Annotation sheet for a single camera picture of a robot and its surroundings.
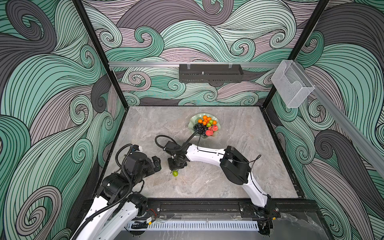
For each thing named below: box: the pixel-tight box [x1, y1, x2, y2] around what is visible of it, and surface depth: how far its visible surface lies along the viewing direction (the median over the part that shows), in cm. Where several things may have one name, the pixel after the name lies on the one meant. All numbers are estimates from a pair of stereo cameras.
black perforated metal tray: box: [179, 64, 244, 83], surface depth 97 cm
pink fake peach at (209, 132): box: [205, 129, 214, 136], surface depth 99 cm
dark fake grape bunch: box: [193, 123, 208, 136], surface depth 102 cm
